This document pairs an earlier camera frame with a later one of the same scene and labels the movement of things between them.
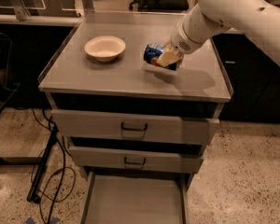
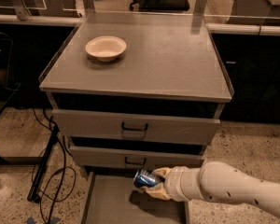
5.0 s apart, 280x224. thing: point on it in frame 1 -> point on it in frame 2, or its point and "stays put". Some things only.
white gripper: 179,43 -> 175,182
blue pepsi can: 153,51 -> 143,178
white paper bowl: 105,49 stays put
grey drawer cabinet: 135,114 stays put
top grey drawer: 132,127 stays put
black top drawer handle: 133,129 stays put
